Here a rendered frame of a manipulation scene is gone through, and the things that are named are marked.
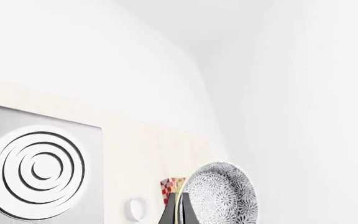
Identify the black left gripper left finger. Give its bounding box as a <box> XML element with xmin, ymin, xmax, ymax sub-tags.
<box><xmin>158</xmin><ymin>192</ymin><xmax>177</xmax><ymax>224</ymax></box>

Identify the round stove knob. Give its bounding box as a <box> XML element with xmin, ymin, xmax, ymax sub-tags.
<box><xmin>126</xmin><ymin>196</ymin><xmax>144</xmax><ymax>222</ymax></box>

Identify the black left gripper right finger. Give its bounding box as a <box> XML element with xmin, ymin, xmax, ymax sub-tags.
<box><xmin>178</xmin><ymin>192</ymin><xmax>199</xmax><ymax>224</ymax></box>

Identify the flat stove plate with rings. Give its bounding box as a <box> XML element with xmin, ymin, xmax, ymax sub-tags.
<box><xmin>0</xmin><ymin>101</ymin><xmax>104</xmax><ymax>224</ymax></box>

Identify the patterned black and white bowl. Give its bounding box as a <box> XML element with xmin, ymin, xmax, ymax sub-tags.
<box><xmin>183</xmin><ymin>161</ymin><xmax>259</xmax><ymax>224</ymax></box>

